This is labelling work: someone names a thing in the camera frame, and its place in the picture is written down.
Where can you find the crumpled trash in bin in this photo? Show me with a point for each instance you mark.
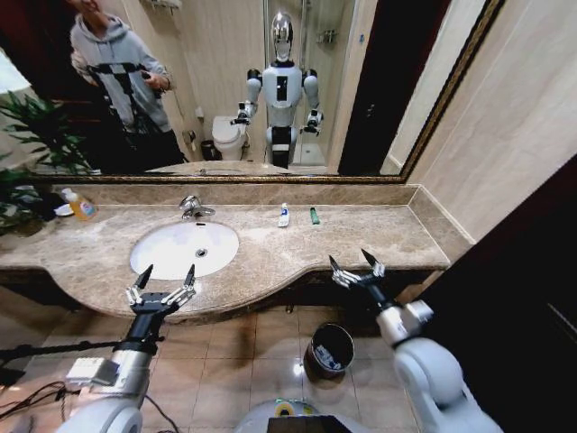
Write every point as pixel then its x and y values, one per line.
pixel 329 356

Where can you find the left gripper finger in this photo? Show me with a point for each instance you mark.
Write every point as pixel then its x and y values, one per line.
pixel 137 288
pixel 185 288

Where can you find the person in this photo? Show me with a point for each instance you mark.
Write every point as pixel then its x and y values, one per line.
pixel 117 58

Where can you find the white toothpaste tube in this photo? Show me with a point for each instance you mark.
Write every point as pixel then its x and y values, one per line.
pixel 283 216

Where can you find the green lighter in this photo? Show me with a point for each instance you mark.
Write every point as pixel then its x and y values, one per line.
pixel 314 216

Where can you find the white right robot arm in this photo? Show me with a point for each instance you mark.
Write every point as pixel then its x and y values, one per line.
pixel 433 374

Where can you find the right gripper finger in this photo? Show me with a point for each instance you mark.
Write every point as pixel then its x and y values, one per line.
pixel 375 267
pixel 342 276

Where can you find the dark wooden door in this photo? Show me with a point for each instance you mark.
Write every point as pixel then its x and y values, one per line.
pixel 518 293

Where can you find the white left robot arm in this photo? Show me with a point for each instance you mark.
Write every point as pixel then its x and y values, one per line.
pixel 112 406

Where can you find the orange soap pump bottle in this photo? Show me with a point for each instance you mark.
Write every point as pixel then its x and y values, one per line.
pixel 85 209

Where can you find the white toilet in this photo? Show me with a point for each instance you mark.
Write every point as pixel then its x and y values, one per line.
pixel 227 135

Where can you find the white robot front shell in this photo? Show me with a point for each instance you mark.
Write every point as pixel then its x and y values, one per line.
pixel 257 419

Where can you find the white oval sink basin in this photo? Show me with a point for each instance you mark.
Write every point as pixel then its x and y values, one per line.
pixel 176 248

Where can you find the dark vanity cabinet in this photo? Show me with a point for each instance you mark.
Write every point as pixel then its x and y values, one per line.
pixel 315 288

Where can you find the green leafy plant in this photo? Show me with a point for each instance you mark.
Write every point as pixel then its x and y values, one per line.
pixel 15 203

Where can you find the chrome faucet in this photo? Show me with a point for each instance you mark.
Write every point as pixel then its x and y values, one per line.
pixel 191 208

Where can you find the dark round trash bin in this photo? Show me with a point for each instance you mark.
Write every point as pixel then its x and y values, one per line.
pixel 315 365

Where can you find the metal sink drain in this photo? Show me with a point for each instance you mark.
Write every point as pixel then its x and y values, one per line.
pixel 202 252

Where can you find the gold framed wall mirror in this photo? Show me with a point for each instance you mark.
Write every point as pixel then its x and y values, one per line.
pixel 405 54

